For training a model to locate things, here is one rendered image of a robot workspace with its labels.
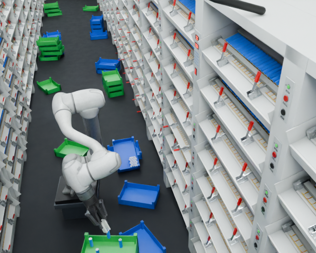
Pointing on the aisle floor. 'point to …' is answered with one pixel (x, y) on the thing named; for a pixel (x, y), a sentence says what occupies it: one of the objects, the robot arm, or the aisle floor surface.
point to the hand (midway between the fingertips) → (104, 226)
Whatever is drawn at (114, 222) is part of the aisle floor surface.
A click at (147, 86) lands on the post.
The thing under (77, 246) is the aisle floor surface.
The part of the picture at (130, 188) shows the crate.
